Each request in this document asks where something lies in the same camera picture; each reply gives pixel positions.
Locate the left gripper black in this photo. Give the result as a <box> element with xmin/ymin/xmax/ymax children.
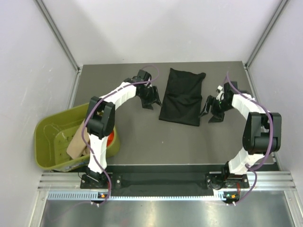
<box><xmin>138</xmin><ymin>85</ymin><xmax>161</xmax><ymax>110</ymax></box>

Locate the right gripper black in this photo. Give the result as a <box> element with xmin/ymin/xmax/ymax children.
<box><xmin>199</xmin><ymin>96</ymin><xmax>234</xmax><ymax>123</ymax></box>

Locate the black t shirt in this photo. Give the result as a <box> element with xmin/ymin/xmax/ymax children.
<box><xmin>159</xmin><ymin>68</ymin><xmax>206</xmax><ymax>127</ymax></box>

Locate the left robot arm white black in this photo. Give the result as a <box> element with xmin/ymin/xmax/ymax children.
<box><xmin>81</xmin><ymin>69</ymin><xmax>162</xmax><ymax>188</ymax></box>

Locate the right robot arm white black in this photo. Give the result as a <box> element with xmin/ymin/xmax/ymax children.
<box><xmin>200</xmin><ymin>81</ymin><xmax>282</xmax><ymax>190</ymax></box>

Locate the orange t shirt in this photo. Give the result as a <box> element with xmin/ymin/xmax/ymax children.
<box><xmin>107</xmin><ymin>131</ymin><xmax>115</xmax><ymax>147</ymax></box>

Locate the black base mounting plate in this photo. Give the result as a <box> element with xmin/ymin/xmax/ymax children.
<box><xmin>80</xmin><ymin>164</ymin><xmax>228</xmax><ymax>190</ymax></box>

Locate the beige t shirt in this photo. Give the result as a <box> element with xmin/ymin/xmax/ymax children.
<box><xmin>66</xmin><ymin>121</ymin><xmax>90</xmax><ymax>159</ymax></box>

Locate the olive green plastic bin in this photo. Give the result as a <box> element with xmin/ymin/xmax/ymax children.
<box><xmin>34</xmin><ymin>103</ymin><xmax>121</xmax><ymax>171</ymax></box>

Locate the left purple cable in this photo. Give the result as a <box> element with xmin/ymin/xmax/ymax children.
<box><xmin>81</xmin><ymin>65</ymin><xmax>160</xmax><ymax>206</ymax></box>

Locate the purple cable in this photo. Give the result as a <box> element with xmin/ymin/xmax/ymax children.
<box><xmin>226</xmin><ymin>71</ymin><xmax>275</xmax><ymax>206</ymax></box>
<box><xmin>81</xmin><ymin>65</ymin><xmax>160</xmax><ymax>206</ymax></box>

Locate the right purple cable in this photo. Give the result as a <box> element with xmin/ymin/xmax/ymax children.
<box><xmin>226</xmin><ymin>71</ymin><xmax>275</xmax><ymax>206</ymax></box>

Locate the aluminium frame rail front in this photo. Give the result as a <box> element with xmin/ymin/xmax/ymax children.
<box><xmin>38</xmin><ymin>171</ymin><xmax>296</xmax><ymax>191</ymax></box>

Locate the right aluminium corner post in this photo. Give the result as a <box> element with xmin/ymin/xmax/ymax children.
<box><xmin>244</xmin><ymin>0</ymin><xmax>290</xmax><ymax>70</ymax></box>

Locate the aluminium corner post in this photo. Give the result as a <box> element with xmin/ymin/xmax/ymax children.
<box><xmin>244</xmin><ymin>0</ymin><xmax>290</xmax><ymax>70</ymax></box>
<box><xmin>34</xmin><ymin>0</ymin><xmax>80</xmax><ymax>72</ymax></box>

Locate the grey slotted cable duct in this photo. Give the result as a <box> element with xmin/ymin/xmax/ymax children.
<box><xmin>47</xmin><ymin>191</ymin><xmax>238</xmax><ymax>201</ymax></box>

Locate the left aluminium corner post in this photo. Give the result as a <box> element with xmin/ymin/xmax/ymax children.
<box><xmin>34</xmin><ymin>0</ymin><xmax>80</xmax><ymax>72</ymax></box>

